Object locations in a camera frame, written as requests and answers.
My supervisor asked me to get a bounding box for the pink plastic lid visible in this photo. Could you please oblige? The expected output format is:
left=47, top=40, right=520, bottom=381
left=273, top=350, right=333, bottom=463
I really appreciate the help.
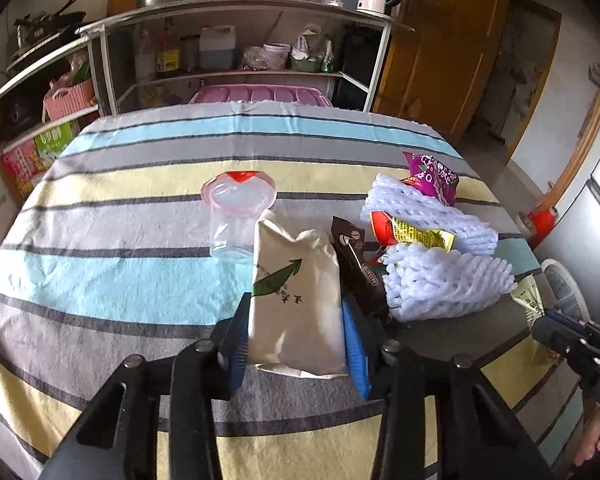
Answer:
left=187, top=84, right=334, bottom=109

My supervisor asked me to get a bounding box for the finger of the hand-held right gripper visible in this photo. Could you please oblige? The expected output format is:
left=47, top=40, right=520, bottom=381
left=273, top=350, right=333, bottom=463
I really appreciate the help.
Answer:
left=547, top=310, right=600, bottom=356
left=532, top=315, right=600, bottom=411

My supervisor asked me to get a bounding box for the brown coffee sachet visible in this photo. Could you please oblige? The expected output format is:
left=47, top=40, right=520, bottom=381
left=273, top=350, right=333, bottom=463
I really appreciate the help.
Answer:
left=330, top=216, right=391, bottom=324

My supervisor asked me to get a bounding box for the green bowl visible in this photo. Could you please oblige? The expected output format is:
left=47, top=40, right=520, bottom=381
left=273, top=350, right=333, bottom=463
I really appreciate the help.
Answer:
left=290, top=56, right=326, bottom=72

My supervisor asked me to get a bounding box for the person's right hand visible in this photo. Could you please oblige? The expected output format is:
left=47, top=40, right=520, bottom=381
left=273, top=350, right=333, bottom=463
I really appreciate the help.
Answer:
left=572, top=412, right=600, bottom=467

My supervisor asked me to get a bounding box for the red and yellow snack packet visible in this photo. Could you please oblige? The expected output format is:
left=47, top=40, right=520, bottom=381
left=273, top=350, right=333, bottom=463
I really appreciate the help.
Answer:
left=370, top=210, right=456, bottom=254

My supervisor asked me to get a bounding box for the clear cup with pink lid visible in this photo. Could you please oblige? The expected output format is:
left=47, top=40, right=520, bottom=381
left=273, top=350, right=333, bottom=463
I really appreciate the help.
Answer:
left=200, top=171, right=277, bottom=264

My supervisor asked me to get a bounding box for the pink storage basket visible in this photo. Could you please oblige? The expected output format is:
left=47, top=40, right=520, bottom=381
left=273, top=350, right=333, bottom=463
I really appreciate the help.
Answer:
left=42, top=77, right=99, bottom=124

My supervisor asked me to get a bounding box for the white foam net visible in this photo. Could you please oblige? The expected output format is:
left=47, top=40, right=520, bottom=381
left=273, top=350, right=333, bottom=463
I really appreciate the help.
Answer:
left=380, top=242, right=517, bottom=323
left=358, top=172, right=498, bottom=257

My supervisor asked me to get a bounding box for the crumpled plastic bag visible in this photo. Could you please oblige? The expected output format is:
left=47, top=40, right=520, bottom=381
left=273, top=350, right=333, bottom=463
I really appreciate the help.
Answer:
left=290, top=25, right=331, bottom=60

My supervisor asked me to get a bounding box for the white tissue pack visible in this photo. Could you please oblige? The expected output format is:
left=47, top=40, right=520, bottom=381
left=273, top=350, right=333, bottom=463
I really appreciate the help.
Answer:
left=247, top=208, right=349, bottom=377

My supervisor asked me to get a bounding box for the wooden door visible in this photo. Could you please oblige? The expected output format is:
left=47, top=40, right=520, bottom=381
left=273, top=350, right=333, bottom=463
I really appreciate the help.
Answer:
left=375, top=0, right=514, bottom=144

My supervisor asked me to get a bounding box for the black wok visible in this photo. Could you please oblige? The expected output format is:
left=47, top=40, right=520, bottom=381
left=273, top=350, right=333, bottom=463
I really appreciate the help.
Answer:
left=7, top=0, right=89, bottom=62

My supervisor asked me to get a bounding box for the purple snack packet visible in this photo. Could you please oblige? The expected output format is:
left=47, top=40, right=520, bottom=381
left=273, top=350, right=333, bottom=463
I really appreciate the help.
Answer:
left=401, top=151, right=460, bottom=207

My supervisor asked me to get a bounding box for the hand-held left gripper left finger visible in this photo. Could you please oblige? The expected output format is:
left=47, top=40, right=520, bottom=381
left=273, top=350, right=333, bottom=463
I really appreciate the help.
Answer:
left=52, top=305, right=253, bottom=480

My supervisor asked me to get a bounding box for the red plastic stool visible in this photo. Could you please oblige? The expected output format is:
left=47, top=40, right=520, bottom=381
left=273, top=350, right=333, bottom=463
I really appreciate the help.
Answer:
left=529, top=205, right=559, bottom=242

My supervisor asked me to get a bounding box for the white trash bin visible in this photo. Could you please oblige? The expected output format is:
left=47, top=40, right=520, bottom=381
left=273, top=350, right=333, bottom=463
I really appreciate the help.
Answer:
left=540, top=258, right=589, bottom=322

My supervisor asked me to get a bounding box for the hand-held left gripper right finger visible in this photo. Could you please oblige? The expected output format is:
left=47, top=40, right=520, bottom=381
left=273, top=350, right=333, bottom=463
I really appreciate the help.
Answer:
left=341, top=295, right=556, bottom=480

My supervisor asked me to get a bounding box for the white round container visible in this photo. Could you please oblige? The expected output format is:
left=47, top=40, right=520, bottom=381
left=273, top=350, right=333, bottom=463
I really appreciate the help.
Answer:
left=262, top=42, right=294, bottom=69

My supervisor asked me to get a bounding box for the knotted plastic bag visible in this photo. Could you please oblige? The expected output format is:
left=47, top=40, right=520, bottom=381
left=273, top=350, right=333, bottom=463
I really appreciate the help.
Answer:
left=242, top=46, right=273, bottom=71

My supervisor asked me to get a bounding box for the yellow label bottle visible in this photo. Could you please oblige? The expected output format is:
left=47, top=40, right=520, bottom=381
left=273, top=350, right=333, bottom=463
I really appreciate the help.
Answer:
left=155, top=17, right=183, bottom=78

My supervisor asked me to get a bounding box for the white jerry can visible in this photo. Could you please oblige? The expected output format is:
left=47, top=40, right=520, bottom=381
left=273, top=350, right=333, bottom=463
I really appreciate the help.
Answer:
left=199, top=25, right=239, bottom=71

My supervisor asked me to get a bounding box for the low metal shelf rack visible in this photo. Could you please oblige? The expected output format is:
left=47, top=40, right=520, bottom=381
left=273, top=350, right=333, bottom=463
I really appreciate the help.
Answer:
left=0, top=35, right=102, bottom=196

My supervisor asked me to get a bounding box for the striped tablecloth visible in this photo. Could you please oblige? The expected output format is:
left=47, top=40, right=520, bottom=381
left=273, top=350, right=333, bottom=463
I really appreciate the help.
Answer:
left=0, top=101, right=588, bottom=480

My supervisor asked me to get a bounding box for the colourful carton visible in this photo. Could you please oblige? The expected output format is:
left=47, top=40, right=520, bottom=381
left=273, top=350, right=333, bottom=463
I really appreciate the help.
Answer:
left=0, top=120, right=84, bottom=197

